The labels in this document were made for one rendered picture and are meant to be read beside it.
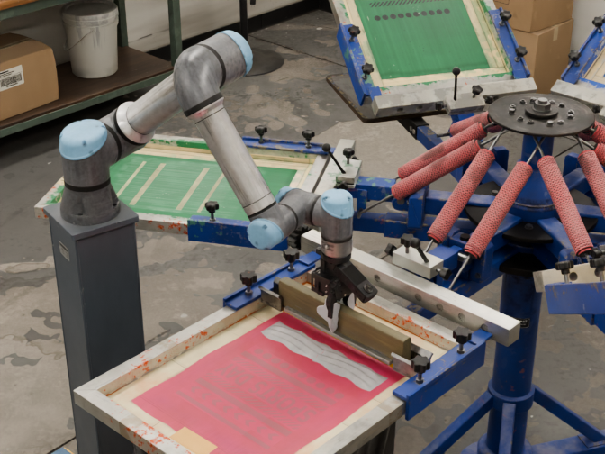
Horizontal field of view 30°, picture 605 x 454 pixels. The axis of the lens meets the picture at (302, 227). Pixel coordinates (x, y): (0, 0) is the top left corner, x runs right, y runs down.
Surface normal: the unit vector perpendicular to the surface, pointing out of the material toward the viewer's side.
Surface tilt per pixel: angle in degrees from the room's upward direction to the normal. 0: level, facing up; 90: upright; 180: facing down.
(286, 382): 0
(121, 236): 90
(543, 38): 90
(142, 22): 90
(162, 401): 0
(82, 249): 90
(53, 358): 0
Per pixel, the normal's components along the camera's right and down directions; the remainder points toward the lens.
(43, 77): 0.77, 0.29
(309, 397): 0.00, -0.88
